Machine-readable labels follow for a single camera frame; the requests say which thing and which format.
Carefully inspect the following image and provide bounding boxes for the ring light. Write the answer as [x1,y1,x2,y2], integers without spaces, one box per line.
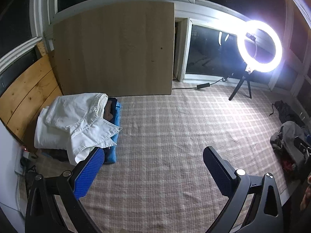
[237,19,283,74]

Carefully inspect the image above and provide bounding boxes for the plaid blanket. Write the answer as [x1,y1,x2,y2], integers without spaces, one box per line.
[18,81,295,233]

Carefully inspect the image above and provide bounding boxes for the light wooden board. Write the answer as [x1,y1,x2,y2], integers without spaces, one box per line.
[52,2,175,97]

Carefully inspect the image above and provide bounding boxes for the white denim pants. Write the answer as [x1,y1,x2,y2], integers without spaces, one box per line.
[34,93,123,165]

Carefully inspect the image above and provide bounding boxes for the grey garment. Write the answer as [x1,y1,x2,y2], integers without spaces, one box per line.
[270,121,311,175]

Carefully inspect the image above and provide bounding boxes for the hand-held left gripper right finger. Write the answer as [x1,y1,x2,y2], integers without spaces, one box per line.
[203,146,285,233]

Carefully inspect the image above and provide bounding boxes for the red garment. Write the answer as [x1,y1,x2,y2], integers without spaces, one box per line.
[283,159,295,173]

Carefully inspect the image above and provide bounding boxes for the black adapter cable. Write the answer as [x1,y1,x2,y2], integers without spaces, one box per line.
[172,76,230,90]

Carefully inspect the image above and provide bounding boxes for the wooden plank panel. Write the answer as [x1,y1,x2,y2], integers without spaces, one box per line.
[0,53,64,148]

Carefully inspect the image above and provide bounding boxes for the brown garment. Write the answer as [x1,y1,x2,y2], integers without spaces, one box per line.
[103,101,117,122]

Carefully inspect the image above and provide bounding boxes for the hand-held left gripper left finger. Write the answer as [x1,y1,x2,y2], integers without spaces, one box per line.
[24,146,105,233]

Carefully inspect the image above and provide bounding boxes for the blue garment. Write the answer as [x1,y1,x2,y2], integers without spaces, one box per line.
[96,101,123,163]

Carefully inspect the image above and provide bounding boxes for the glass sliding door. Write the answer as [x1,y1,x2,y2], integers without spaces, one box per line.
[185,22,246,78]

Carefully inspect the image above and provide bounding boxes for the white power strip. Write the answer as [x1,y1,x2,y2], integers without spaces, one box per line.
[15,148,37,175]

